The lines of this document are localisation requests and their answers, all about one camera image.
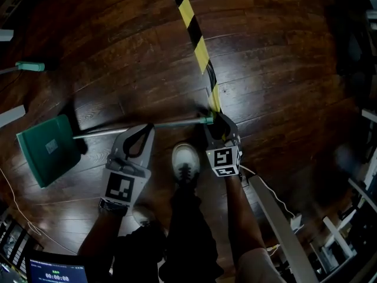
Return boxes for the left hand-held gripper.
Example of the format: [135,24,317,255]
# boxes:
[98,124,156,217]

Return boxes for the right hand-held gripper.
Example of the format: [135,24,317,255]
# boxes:
[203,113,244,178]

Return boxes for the green long-handled dustpan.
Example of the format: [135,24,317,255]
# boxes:
[16,113,214,189]

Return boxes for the person's left forearm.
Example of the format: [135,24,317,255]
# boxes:
[77,210,124,256]

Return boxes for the person's right forearm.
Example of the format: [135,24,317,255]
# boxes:
[224,173,266,270]

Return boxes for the person's white right shoe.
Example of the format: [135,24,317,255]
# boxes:
[171,142,201,186]

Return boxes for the person's white shoe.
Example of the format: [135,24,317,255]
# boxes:
[131,204,157,227]
[171,142,201,186]

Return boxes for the person's white left shoe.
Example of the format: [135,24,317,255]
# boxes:
[131,204,157,227]

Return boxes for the person's black trousers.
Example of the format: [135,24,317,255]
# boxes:
[113,183,225,283]

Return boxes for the grey desk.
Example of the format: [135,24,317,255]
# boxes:
[248,175,319,283]

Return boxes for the green broom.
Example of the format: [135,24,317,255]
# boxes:
[0,61,47,75]

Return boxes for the person's white shirt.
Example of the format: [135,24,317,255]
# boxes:
[234,248,280,283]

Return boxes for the black tablet with screen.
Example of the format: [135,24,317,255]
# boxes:
[25,254,89,283]

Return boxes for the white cable from wall socket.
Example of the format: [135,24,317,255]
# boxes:
[239,164,296,218]

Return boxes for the long white looped cable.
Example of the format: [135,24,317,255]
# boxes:
[0,166,78,255]

